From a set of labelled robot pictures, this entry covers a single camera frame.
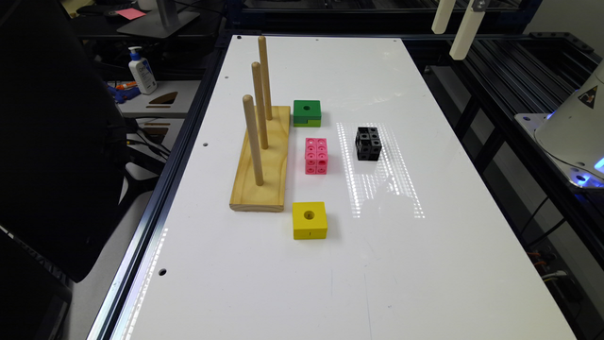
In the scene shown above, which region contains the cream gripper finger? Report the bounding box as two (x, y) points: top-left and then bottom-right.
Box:
(449, 0), (487, 60)
(431, 0), (456, 34)

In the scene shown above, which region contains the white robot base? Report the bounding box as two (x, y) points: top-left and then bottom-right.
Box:
(514, 65), (603, 190)

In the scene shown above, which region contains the black interlocking cube block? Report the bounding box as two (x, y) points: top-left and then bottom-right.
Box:
(355, 127), (382, 162)

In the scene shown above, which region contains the green block with hole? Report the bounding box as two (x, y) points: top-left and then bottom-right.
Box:
(294, 100), (322, 128)

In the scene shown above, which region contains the far wooden peg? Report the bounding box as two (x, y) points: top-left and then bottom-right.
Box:
(258, 35), (273, 121)

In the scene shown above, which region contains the wooden peg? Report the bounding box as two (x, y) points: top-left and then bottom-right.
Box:
(243, 94), (264, 186)
(258, 35), (273, 121)
(251, 61), (268, 149)

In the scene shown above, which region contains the middle wooden peg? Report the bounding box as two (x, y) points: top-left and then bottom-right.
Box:
(251, 61), (268, 149)

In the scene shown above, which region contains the pink interlocking cube block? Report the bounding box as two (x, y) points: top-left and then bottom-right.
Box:
(305, 138), (328, 175)

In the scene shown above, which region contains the near wooden peg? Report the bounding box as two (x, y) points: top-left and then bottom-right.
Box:
(243, 94), (264, 186)

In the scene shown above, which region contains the yellow block with hole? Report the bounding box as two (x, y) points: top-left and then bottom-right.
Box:
(293, 202), (327, 240)

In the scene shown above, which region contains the wooden peg board base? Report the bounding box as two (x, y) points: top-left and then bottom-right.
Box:
(229, 106), (291, 213)

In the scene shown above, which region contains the silver monitor stand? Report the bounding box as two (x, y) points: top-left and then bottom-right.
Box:
(117, 0), (199, 39)

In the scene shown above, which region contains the white lotion pump bottle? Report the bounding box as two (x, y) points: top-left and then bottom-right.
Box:
(128, 46), (158, 94)

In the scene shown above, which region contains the pink sticky note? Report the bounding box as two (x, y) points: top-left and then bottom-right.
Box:
(116, 8), (146, 21)

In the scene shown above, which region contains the blue orange tool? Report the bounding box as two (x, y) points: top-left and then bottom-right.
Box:
(108, 82), (141, 104)

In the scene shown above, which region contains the black office chair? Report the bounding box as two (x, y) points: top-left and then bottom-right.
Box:
(1, 0), (128, 281)

